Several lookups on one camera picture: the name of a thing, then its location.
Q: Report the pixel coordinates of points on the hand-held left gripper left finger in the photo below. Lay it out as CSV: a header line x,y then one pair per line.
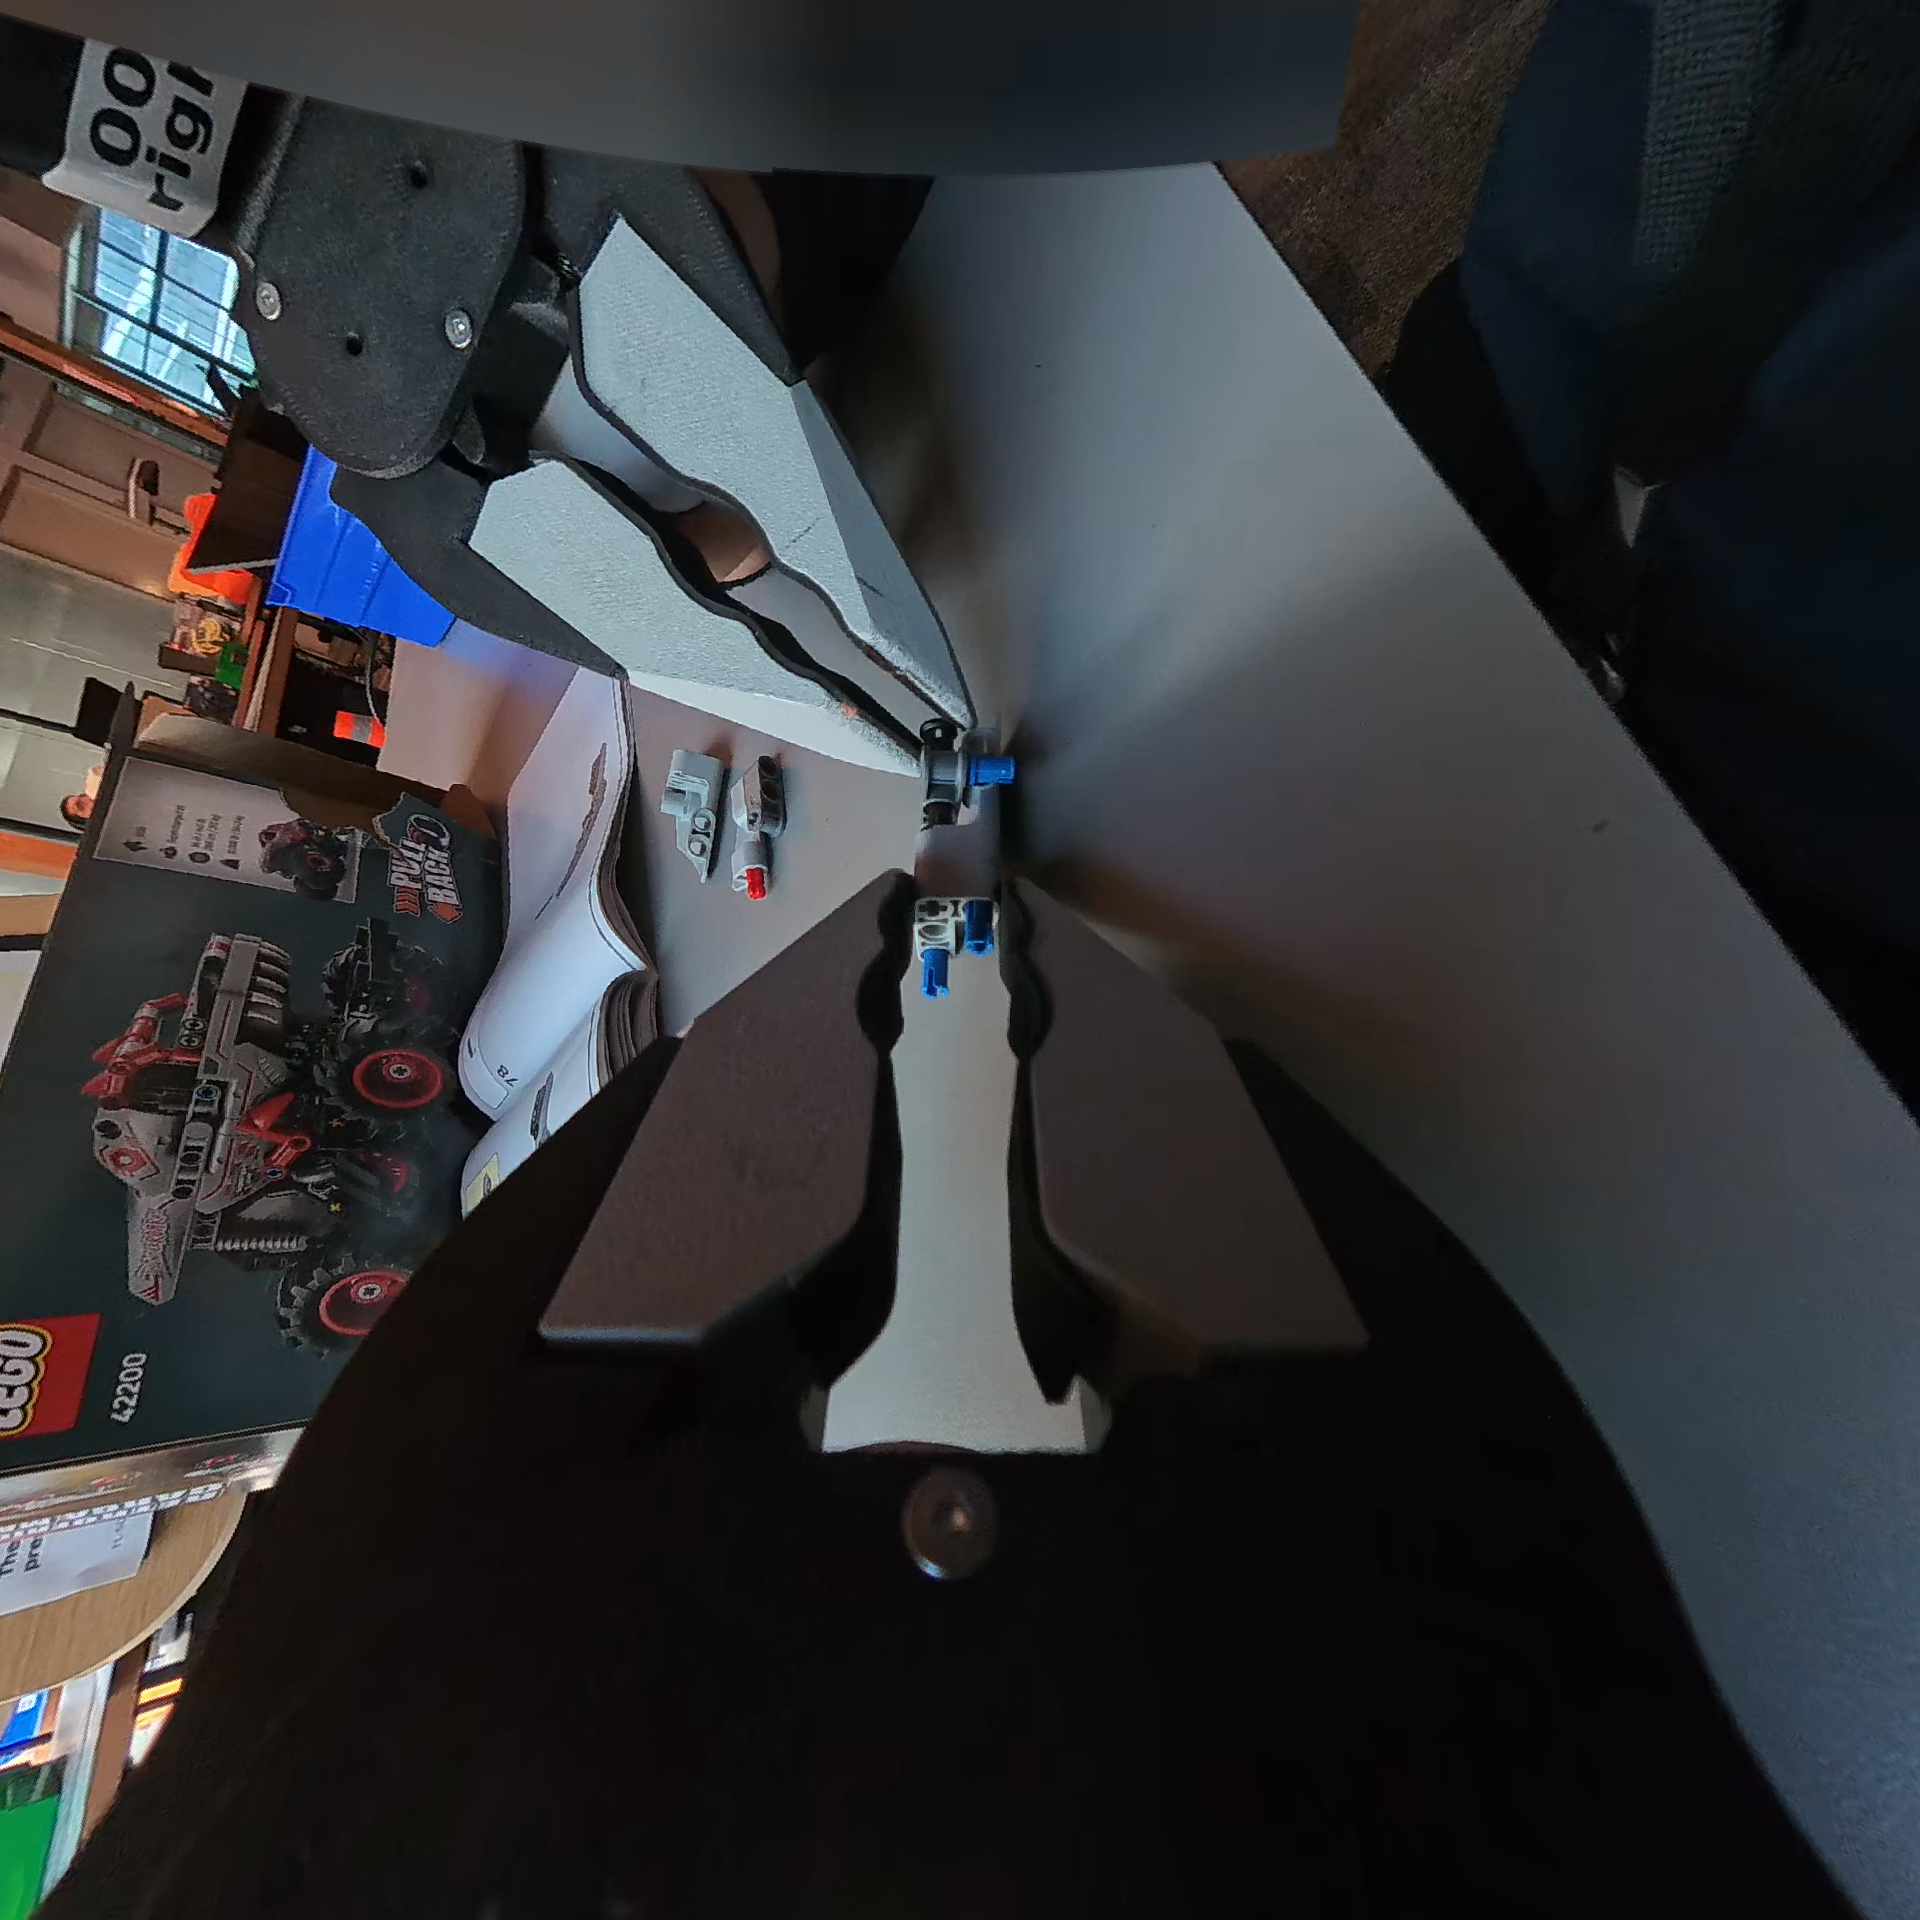
x,y
734,1140

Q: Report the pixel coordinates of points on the round wooden table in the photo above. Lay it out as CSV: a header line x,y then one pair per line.
x,y
165,1591

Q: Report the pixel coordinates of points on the person's dark blue clothing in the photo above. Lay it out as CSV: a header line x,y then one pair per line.
x,y
1725,450

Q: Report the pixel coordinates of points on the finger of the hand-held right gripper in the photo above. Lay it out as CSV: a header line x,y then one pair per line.
x,y
690,375
631,601

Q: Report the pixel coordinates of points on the paned window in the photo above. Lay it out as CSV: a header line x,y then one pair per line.
x,y
150,301

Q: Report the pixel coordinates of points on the brown wooden shelf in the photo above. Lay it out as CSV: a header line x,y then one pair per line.
x,y
75,480

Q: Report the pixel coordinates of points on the open instruction booklet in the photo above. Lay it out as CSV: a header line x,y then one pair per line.
x,y
562,901

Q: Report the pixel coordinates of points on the white paper sign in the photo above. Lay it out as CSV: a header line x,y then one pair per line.
x,y
68,1552

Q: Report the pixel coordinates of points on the orange plastic item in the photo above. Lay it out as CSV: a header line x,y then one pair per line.
x,y
211,583

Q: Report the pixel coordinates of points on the grey lego piece red pin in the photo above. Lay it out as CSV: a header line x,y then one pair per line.
x,y
754,810

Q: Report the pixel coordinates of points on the white lego piece blue pins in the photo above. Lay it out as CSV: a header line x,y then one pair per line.
x,y
943,931

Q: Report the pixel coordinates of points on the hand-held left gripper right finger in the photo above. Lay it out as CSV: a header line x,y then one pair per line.
x,y
1171,1154

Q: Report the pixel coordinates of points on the dark lego set box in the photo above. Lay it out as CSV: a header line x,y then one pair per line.
x,y
224,1081

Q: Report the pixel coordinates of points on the dark flat panel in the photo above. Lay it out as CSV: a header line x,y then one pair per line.
x,y
248,494

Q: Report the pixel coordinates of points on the grey angled lego piece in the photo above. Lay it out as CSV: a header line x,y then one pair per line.
x,y
693,788

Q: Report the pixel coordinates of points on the blue plastic bin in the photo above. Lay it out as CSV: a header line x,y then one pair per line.
x,y
344,563

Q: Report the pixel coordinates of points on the grey lego piece blue pin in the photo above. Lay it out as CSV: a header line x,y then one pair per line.
x,y
952,772

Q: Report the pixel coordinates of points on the green box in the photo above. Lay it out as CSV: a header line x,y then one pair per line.
x,y
26,1830

